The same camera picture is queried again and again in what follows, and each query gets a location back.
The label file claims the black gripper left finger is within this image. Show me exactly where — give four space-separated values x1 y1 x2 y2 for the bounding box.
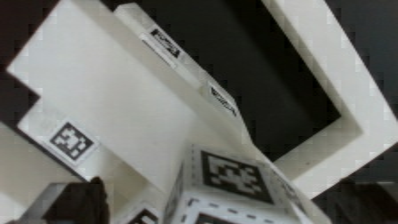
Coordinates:
40 177 111 224

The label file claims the white U-shaped fence frame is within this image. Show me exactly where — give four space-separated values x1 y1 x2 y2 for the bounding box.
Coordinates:
262 0 398 197

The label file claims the white chair back frame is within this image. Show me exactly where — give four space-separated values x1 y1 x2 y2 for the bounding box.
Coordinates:
0 0 335 224

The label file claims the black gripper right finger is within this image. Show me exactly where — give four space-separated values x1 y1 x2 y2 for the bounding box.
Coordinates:
313 180 398 224

